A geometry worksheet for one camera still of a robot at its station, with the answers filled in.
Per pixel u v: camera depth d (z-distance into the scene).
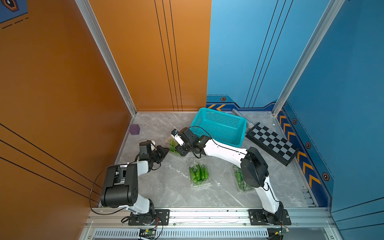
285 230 0.69
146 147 0.74
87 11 0.70
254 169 0.52
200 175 0.85
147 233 0.72
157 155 0.82
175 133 0.78
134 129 1.05
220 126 1.11
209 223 0.73
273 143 0.97
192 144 0.68
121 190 0.45
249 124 1.08
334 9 0.70
